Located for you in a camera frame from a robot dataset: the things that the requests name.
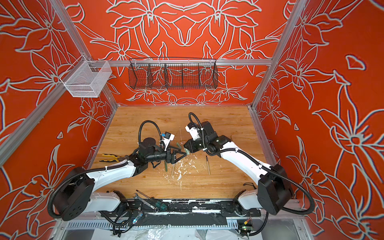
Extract yellow black pliers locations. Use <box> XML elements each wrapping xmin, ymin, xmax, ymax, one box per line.
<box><xmin>99</xmin><ymin>154</ymin><xmax>126</xmax><ymax>163</ymax></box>

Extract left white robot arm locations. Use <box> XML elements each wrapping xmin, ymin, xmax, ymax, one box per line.
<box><xmin>47</xmin><ymin>120</ymin><xmax>187</xmax><ymax>221</ymax></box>

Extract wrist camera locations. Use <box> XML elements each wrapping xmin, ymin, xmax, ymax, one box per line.
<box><xmin>185</xmin><ymin>123</ymin><xmax>201</xmax><ymax>141</ymax></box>
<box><xmin>160</xmin><ymin>132</ymin><xmax>175</xmax><ymax>150</ymax></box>

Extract black wire mesh basket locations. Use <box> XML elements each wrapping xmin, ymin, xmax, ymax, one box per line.
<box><xmin>128</xmin><ymin>58</ymin><xmax>219</xmax><ymax>90</ymax></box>

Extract white wire mesh basket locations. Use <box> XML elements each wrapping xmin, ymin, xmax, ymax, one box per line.
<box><xmin>60</xmin><ymin>61</ymin><xmax>112</xmax><ymax>98</ymax></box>

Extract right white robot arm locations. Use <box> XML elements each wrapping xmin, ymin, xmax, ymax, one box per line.
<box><xmin>184</xmin><ymin>112</ymin><xmax>315</xmax><ymax>216</ymax></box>

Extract small green circuit board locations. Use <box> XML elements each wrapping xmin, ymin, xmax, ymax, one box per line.
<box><xmin>239</xmin><ymin>220</ymin><xmax>254</xmax><ymax>233</ymax></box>

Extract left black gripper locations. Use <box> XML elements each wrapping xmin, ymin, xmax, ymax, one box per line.
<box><xmin>146</xmin><ymin>144</ymin><xmax>186</xmax><ymax>165</ymax></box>

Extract white slotted cable duct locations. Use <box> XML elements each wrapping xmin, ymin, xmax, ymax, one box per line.
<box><xmin>65</xmin><ymin>220</ymin><xmax>239</xmax><ymax>231</ymax></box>

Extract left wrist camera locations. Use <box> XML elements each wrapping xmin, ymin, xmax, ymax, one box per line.
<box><xmin>160</xmin><ymin>132</ymin><xmax>175</xmax><ymax>150</ymax></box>

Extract green handled screwdriver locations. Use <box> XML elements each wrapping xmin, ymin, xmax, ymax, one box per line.
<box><xmin>136</xmin><ymin>190</ymin><xmax>168</xmax><ymax>212</ymax></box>

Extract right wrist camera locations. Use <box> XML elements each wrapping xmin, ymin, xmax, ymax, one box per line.
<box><xmin>185</xmin><ymin>123</ymin><xmax>201</xmax><ymax>141</ymax></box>

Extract silver wrench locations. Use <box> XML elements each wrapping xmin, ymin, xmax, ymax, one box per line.
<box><xmin>134</xmin><ymin>194</ymin><xmax>159</xmax><ymax>213</ymax></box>

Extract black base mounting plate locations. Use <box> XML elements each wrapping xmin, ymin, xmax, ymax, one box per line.
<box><xmin>127</xmin><ymin>199</ymin><xmax>262</xmax><ymax>218</ymax></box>

